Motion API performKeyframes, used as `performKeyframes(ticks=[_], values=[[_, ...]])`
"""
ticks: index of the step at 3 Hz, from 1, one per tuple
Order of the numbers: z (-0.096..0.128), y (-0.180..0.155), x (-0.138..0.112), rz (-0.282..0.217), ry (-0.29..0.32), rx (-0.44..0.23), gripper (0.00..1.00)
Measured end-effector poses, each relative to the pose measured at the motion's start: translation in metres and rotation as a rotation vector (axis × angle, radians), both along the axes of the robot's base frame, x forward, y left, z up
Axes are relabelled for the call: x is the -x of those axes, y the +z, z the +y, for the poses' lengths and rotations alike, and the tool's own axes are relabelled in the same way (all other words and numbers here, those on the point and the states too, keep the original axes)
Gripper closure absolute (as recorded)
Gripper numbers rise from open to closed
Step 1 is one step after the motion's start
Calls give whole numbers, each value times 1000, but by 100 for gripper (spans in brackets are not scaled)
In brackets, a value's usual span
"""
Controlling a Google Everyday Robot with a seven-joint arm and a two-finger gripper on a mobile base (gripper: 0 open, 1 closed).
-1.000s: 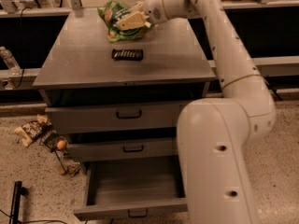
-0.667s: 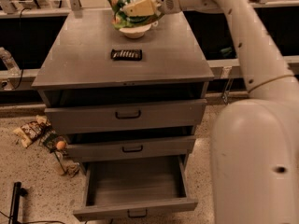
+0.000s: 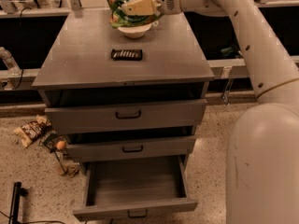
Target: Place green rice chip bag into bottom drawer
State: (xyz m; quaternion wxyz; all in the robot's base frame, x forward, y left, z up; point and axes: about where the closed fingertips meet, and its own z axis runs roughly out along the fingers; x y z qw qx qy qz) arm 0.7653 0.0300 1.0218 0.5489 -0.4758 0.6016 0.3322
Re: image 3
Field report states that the orange ball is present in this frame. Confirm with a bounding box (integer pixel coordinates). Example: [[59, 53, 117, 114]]
[[56, 141, 66, 150]]

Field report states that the plastic bottle on floor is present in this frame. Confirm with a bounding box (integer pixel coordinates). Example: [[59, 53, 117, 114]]
[[49, 151, 65, 175]]

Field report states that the green black tool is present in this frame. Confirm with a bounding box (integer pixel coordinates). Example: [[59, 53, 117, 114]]
[[221, 46, 243, 59]]

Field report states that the grey top drawer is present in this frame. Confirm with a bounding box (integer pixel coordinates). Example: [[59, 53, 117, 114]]
[[45, 99, 206, 134]]

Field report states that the green rice chip bag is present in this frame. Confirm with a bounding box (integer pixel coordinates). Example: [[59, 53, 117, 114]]
[[107, 0, 163, 28]]

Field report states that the grey drawer cabinet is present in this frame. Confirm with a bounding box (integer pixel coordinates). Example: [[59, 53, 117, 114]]
[[32, 7, 216, 173]]

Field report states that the grey drawer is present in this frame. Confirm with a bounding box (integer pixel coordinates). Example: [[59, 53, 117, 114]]
[[67, 135, 195, 162], [74, 156, 198, 221], [45, 99, 206, 134]]

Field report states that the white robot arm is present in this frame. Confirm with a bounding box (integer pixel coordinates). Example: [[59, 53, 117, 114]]
[[121, 0, 299, 224]]

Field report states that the grey bottom drawer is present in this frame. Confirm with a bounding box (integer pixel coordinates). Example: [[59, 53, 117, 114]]
[[74, 156, 198, 221]]

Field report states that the grey middle drawer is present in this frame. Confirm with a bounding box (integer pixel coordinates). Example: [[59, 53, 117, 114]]
[[67, 135, 195, 162]]

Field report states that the dark green snack bag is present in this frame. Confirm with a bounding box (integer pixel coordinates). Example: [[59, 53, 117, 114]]
[[39, 130, 66, 153]]

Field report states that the white paper bowl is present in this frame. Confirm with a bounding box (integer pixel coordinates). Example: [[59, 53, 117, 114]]
[[118, 24, 151, 39]]

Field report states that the black snack bar packet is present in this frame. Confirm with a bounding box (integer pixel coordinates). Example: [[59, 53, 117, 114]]
[[111, 49, 143, 61]]

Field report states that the grey metal rail frame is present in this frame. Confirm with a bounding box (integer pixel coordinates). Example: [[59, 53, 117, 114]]
[[0, 0, 299, 93]]

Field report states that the clear bottle at left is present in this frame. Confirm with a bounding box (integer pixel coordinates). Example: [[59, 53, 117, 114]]
[[0, 47, 21, 77]]

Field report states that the brown snack bag on floor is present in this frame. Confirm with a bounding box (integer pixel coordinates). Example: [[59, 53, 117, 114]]
[[13, 115, 50, 147]]

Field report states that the black stand on floor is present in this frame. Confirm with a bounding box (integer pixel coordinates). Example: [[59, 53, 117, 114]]
[[8, 181, 28, 224]]

